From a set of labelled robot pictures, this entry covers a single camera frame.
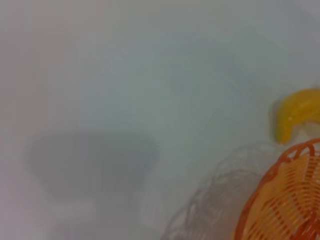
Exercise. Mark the yellow banana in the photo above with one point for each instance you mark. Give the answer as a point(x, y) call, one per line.
point(292, 107)

